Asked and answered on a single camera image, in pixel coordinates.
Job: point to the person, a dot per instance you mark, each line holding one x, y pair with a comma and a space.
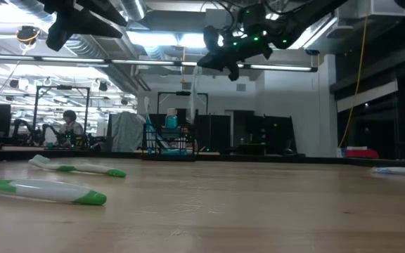
69, 124

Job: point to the silver ventilation duct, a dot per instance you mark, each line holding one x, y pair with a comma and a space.
93, 47

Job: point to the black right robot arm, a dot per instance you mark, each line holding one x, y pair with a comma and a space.
311, 17

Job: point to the black rig frame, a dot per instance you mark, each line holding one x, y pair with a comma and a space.
183, 93
35, 116

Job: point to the long fluorescent light bar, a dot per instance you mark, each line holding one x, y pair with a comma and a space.
283, 67

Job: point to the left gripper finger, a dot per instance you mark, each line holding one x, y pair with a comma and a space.
98, 30
107, 14

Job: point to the blue and white toothbrush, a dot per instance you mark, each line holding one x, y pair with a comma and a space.
160, 138
148, 121
399, 171

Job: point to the grey cloth cover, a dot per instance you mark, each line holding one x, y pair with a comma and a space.
127, 131

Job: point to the white air unit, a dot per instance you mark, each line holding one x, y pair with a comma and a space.
387, 7

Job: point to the white flat box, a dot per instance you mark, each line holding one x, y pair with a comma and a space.
356, 148

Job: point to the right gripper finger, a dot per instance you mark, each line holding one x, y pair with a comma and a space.
225, 63
223, 54

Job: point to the red box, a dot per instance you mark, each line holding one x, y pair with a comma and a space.
362, 153

